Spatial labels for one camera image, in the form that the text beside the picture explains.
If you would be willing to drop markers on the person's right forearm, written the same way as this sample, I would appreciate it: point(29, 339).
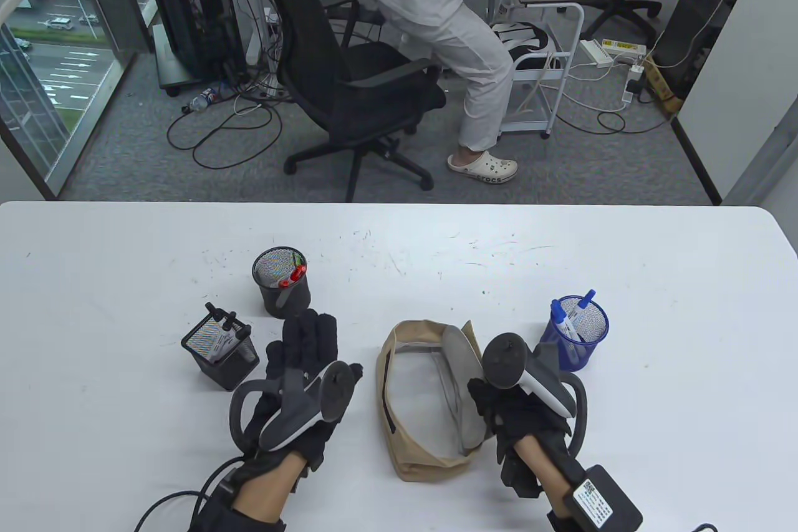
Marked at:
point(545, 460)

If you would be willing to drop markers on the white rolling cart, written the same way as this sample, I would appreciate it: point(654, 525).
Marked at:
point(536, 123)

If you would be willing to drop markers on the black mesh office chair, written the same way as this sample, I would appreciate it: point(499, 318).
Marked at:
point(299, 27)

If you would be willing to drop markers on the person's left hand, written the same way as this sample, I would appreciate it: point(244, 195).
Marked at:
point(308, 345)

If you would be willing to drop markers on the red capped white marker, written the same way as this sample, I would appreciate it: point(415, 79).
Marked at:
point(299, 270)
point(284, 282)

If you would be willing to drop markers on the white plug adapter strip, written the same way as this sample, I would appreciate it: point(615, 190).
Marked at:
point(634, 72)

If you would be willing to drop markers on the white box with yellow label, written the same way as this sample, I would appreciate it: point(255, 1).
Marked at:
point(626, 48)

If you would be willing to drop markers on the grey and white hand controller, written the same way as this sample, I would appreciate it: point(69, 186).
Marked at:
point(508, 360)
point(299, 416)

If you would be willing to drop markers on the beige velcro pouch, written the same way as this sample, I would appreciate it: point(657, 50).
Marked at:
point(424, 463)

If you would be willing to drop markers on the square black mesh pen holder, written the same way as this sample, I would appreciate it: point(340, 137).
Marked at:
point(224, 370)

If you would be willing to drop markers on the grey wheeled tower stand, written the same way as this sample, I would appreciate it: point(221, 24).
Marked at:
point(163, 58)

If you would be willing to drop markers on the black computer tower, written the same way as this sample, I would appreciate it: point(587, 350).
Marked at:
point(193, 2)

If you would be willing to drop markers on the blue capped white marker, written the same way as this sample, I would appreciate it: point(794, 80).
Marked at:
point(564, 323)
point(585, 302)

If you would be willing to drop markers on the glass window panel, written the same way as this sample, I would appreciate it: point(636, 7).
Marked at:
point(50, 58)

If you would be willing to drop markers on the blue mesh pen holder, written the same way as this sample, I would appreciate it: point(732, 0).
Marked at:
point(592, 332)

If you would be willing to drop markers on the plastic bottle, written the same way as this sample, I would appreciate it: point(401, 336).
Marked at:
point(202, 99)

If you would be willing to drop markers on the black and white bag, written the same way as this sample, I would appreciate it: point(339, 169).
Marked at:
point(530, 36)

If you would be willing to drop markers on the round black mesh pen holder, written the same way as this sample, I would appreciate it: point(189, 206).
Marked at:
point(283, 301)

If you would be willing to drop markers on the black labelled wrist box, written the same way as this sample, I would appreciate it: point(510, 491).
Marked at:
point(598, 501)

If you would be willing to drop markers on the person's right hand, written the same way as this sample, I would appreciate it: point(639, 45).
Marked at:
point(514, 420)

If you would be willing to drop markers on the black equipment case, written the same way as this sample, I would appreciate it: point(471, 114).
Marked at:
point(686, 39)

